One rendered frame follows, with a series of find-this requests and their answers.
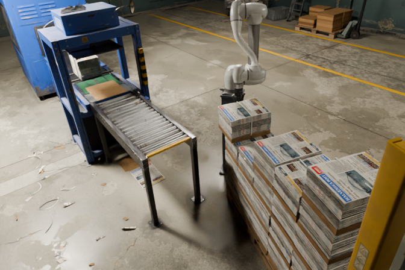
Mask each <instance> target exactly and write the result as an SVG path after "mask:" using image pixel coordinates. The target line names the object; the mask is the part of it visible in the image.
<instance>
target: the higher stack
mask: <svg viewBox="0 0 405 270"><path fill-rule="evenodd" d="M379 166H380V162H379V161H378V160H376V159H375V158H373V157H372V156H370V155H369V154H368V153H366V152H360V153H356V154H352V155H348V156H345V157H342V158H340V159H338V158H337V157H335V159H334V160H330V161H327V162H322V163H318V164H315V165H311V166H308V167H307V172H306V181H305V186H304V190H303V192H304V194H305V195H306V196H307V197H308V199H309V200H311V202H312V203H313V204H314V205H315V207H316V208H317V209H318V210H319V211H320V212H321V213H322V214H323V215H324V217H325V218H326V219H327V220H328V222H329V223H331V225H332V226H333V227H334V228H335V229H336V230H340V229H342V228H345V227H349V226H351V225H354V224H357V223H360V222H362V221H363V217H364V214H365V211H366V207H367V205H368V201H369V197H370V195H371V192H372V188H373V185H374V182H375V178H376V176H377V172H378V169H379ZM301 200H302V201H301V205H300V210H299V212H300V218H299V222H300V223H301V225H302V226H303V227H304V228H305V230H306V231H307V232H308V234H309V235H310V237H311V238H312V239H313V241H314V242H315V243H316V244H317V246H318V247H319V249H320V250H321V251H322V252H323V253H324V255H325V256H326V258H328V261H329V260H331V259H334V258H337V257H340V256H342V255H345V254H348V253H350V252H352V251H353V249H354V246H355V243H356V240H357V236H358V233H359V230H360V228H357V229H355V230H351V231H348V232H346V233H343V234H340V235H337V236H335V235H334V234H333V233H332V232H331V231H330V229H329V228H328V227H327V226H326V225H325V224H324V223H323V221H322V220H321V219H320V218H319V216H318V215H317V214H316V213H315V212H314V211H313V210H312V208H311V207H310V206H309V205H308V203H306V202H305V200H304V199H303V198H302V199H301ZM296 231H297V232H296V234H297V235H296V237H295V239H294V247H295V248H296V249H297V250H298V252H299V253H300V254H301V256H302V258H303V259H304V260H305V262H306V263H307V264H308V266H309V268H310V269H311V270H347V269H348V265H349V262H350V259H351V257H348V258H346V259H343V260H340V261H338V262H335V263H332V264H330V265H327V264H326V262H325V261H324V260H323V258H322V257H321V256H320V255H319V253H318V252H317V250H316V249H315V248H314V246H313V245H312V244H311V243H310V241H309V240H308V238H307V237H306V236H305V234H304V233H303V232H302V231H301V229H300V228H299V226H297V230H296ZM291 261H292V266H291V268H292V270H307V269H306V267H305V266H304V264H303V263H302V261H301V260H300V258H299V257H298V256H297V254H296V253H295V251H294V250H293V255H292V260H291Z"/></svg>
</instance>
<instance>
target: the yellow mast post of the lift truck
mask: <svg viewBox="0 0 405 270"><path fill-rule="evenodd" d="M401 141H402V138H400V137H398V138H394V139H391V140H388V141H387V144H386V147H385V151H384V153H383V157H382V159H381V163H380V166H379V169H378V172H377V176H376V178H375V182H374V185H373V188H372V192H371V195H370V197H369V201H368V205H367V207H366V211H365V214H364V217H363V221H362V224H361V226H360V230H359V233H358V236H357V240H356V243H355V246H354V249H353V253H352V255H351V259H350V262H349V265H348V269H347V270H389V269H390V267H391V264H392V262H393V260H394V257H395V255H396V253H397V250H398V248H399V246H400V243H401V241H402V239H403V236H404V234H405V150H403V149H401V148H400V147H399V146H396V145H395V143H397V142H401Z"/></svg>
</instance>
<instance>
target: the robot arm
mask: <svg viewBox="0 0 405 270"><path fill-rule="evenodd" d="M267 14H268V9H267V6H266V5H264V4H261V3H258V2H252V3H246V4H242V2H241V1H239V0H235V1H233V2H232V5H231V9H230V20H231V26H232V29H233V35H234V38H235V40H236V42H237V43H238V45H239V46H240V47H241V48H242V49H243V50H244V51H245V52H246V54H247V55H248V63H247V64H246V65H245V67H244V66H243V65H242V64H237V65H230V66H229V67H228V68H227V69H226V71H225V77H224V83H225V87H221V88H220V90H221V91H223V92H222V95H230V96H232V97H233V99H234V102H238V98H239V102H240V101H243V98H244V95H245V93H244V92H243V85H246V86H251V85H257V84H260V83H263V82H264V81H265V80H266V70H265V69H264V68H262V67H261V65H260V64H259V35H260V24H261V22H262V19H263V18H265V17H266V16H267ZM242 19H246V20H247V23H248V45H247V44H246V42H245V41H244V39H243V38H242V36H241V27H242ZM241 95H242V97H241ZM235 96H236V99H235Z"/></svg>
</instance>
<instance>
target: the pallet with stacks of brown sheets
mask: <svg viewBox="0 0 405 270"><path fill-rule="evenodd" d="M352 13H353V10H350V9H346V8H337V7H336V8H333V7H329V6H324V5H315V6H312V7H310V8H309V15H305V16H301V17H299V21H298V24H297V25H295V30H296V31H301V32H304V33H309V34H314V35H317V36H322V37H328V38H331V39H335V38H336V35H337V34H339V33H341V34H342V33H343V31H344V29H345V28H346V27H347V25H348V24H349V22H350V21H351V17H352ZM302 27H303V28H308V29H312V32H310V31H305V30H302V29H301V28H302ZM318 31H322V32H326V33H329V36H327V35H323V34H319V33H318Z"/></svg>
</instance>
